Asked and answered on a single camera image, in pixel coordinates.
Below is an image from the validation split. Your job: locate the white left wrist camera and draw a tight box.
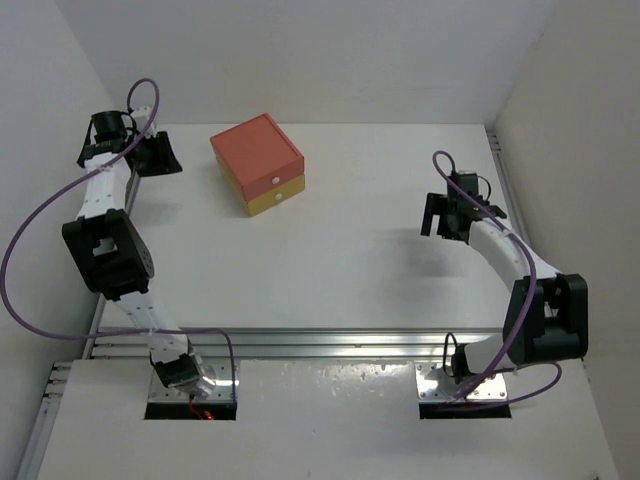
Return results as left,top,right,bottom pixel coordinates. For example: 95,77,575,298
129,106,153,131

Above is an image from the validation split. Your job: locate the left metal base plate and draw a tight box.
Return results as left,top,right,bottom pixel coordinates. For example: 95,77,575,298
148,360,239,403

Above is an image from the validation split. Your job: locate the orange drawer box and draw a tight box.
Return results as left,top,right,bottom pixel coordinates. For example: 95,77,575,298
210,113,305,201

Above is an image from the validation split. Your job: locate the yellow drawer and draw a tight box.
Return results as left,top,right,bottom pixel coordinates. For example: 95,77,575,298
217,159,306,217

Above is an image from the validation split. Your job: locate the metal base plate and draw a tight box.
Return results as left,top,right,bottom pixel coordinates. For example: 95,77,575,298
148,360,239,403
415,361,508,404

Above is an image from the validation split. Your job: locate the aluminium frame rail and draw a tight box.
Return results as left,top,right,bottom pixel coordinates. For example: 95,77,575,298
84,327,569,360

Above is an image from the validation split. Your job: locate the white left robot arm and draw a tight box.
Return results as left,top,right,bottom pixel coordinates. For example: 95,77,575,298
62,107,214,399

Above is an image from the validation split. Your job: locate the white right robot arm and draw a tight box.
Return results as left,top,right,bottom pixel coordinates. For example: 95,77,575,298
421,171,589,383

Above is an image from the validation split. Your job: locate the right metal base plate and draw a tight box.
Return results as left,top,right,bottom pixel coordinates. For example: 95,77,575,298
415,361,508,404

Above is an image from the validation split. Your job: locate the white front cover panel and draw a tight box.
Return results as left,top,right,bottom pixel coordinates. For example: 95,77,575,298
39,360,617,479

